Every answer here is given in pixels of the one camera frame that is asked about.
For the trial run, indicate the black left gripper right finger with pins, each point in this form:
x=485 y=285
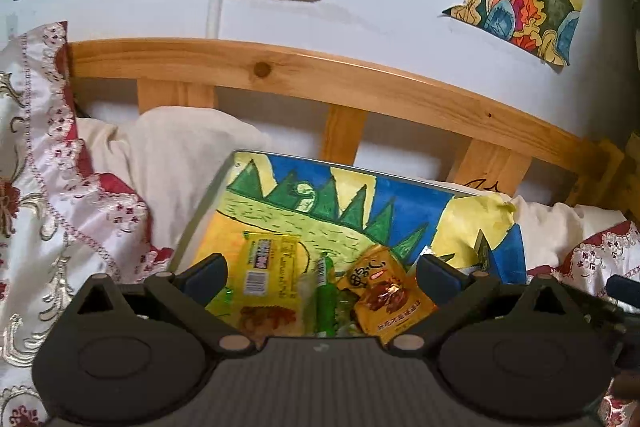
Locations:
x=459 y=299

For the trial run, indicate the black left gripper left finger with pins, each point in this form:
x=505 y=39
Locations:
x=184 y=298

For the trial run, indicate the golden yellow snack packet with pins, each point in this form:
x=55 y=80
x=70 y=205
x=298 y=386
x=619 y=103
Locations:
x=390 y=300

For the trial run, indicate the green stick snack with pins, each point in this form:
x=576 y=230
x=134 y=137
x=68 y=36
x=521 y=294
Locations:
x=326 y=298

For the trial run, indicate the cream pillow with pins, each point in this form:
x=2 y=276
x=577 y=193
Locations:
x=169 y=156

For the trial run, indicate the grey tray with painted liner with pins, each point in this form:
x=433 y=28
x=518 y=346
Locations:
x=342 y=212

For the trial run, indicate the floral white satin bedspread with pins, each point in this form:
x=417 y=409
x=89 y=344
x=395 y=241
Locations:
x=83 y=345

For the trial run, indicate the wooden bed headboard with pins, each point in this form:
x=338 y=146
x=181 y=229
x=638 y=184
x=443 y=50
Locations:
x=502 y=141

